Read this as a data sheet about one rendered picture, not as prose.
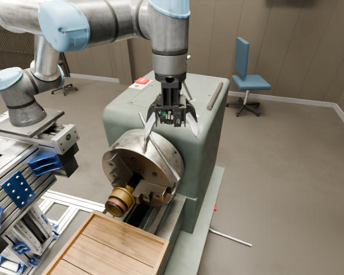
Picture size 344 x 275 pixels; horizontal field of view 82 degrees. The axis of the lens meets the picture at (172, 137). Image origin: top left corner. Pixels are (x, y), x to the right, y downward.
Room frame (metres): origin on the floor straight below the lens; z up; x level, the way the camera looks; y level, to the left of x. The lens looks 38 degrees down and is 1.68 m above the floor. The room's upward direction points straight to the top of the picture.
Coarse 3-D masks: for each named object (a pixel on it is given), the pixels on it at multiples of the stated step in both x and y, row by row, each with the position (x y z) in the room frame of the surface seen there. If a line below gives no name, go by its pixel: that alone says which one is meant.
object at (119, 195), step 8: (112, 192) 0.43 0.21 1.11; (120, 192) 0.43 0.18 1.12; (128, 192) 0.43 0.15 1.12; (112, 200) 0.40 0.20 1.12; (120, 200) 0.40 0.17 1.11; (128, 200) 0.41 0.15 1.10; (112, 208) 0.40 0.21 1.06; (120, 208) 0.38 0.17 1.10; (128, 208) 0.39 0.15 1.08; (120, 216) 0.37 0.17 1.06
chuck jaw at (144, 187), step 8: (144, 184) 0.48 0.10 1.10; (152, 184) 0.47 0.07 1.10; (160, 184) 0.47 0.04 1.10; (136, 192) 0.44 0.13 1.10; (144, 192) 0.44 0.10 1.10; (152, 192) 0.44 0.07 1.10; (160, 192) 0.44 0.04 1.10; (168, 192) 0.47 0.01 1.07; (136, 200) 0.42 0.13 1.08; (160, 200) 0.43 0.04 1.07
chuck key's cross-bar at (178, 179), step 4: (140, 112) 0.63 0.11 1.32; (140, 116) 0.61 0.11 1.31; (144, 120) 0.59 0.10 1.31; (144, 124) 0.56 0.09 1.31; (152, 140) 0.49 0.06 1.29; (152, 144) 0.48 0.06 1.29; (156, 144) 0.47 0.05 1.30; (156, 148) 0.45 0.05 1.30; (160, 152) 0.43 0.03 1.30; (164, 156) 0.41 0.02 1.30; (164, 160) 0.39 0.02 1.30; (168, 160) 0.39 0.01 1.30; (168, 164) 0.38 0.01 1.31; (172, 168) 0.36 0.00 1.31; (172, 172) 0.35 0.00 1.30; (176, 172) 0.34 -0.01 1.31; (176, 176) 0.33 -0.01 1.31; (176, 180) 0.32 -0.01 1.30; (180, 180) 0.32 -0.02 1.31
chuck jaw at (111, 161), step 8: (112, 152) 0.55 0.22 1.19; (112, 160) 0.50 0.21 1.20; (120, 160) 0.52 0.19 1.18; (112, 168) 0.50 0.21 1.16; (120, 168) 0.50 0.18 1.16; (128, 168) 0.52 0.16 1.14; (112, 176) 0.48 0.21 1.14; (120, 176) 0.47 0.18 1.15; (128, 176) 0.49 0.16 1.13; (112, 184) 0.46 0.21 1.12; (120, 184) 0.45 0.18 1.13
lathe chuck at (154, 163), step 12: (120, 144) 0.56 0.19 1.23; (132, 144) 0.54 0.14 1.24; (108, 156) 0.56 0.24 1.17; (132, 156) 0.51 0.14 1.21; (144, 156) 0.50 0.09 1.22; (156, 156) 0.51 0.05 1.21; (168, 156) 0.53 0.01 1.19; (108, 168) 0.56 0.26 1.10; (132, 168) 0.52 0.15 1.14; (144, 168) 0.50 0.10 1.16; (156, 168) 0.48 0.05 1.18; (168, 168) 0.49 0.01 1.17; (156, 180) 0.48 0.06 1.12; (168, 180) 0.46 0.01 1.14; (144, 204) 0.51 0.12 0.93; (156, 204) 0.48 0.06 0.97
